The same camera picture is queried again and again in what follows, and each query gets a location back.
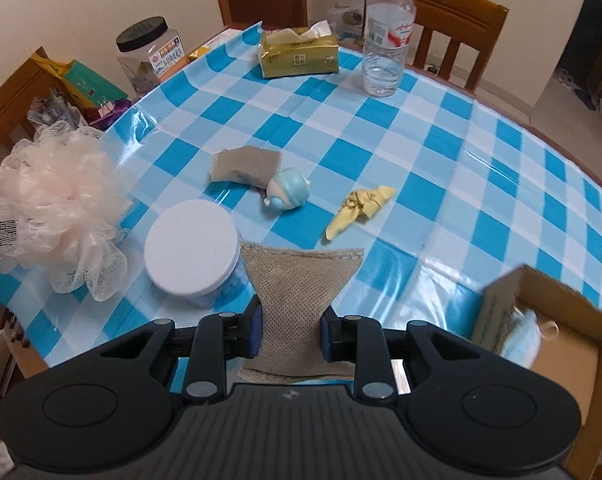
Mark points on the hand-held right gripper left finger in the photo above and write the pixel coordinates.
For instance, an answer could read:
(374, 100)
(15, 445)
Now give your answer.
(253, 332)

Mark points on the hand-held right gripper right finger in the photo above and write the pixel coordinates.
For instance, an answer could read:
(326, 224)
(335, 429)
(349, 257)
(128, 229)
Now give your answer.
(326, 337)

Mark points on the plump grey fabric pouch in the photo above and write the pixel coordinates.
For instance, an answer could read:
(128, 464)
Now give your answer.
(296, 300)

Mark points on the cardboard box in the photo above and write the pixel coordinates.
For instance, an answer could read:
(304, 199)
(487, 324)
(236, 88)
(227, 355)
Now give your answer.
(571, 360)

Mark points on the clear jar with white lid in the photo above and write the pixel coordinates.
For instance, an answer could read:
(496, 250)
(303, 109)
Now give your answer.
(191, 250)

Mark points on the yellow cloth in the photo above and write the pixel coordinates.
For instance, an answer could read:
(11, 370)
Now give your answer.
(356, 207)

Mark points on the small blue toy figure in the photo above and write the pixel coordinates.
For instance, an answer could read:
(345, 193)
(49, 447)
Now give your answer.
(286, 190)

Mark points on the brown cloth piece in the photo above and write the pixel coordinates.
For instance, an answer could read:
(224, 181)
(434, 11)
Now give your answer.
(241, 165)

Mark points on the blue white checkered tablecloth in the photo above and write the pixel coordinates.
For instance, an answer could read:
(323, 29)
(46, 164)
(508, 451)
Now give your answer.
(431, 160)

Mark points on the pink mesh bath pouf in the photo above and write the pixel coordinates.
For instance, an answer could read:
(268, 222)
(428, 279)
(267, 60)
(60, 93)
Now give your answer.
(56, 200)

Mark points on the purple foil packet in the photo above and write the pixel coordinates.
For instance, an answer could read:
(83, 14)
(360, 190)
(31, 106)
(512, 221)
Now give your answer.
(108, 112)

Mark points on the gold tissue pack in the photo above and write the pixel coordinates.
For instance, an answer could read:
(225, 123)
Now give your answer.
(301, 55)

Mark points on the clear jar with black lid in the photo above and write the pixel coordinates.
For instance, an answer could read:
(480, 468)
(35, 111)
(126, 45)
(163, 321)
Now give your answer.
(146, 60)

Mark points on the clear plastic water bottle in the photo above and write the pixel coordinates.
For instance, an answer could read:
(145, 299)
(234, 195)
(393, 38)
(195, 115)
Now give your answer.
(386, 50)

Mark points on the green yellow carton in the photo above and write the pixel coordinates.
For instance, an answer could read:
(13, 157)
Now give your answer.
(88, 82)

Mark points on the wooden chair with slatted back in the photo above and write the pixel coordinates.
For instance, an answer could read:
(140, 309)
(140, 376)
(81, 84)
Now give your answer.
(461, 15)

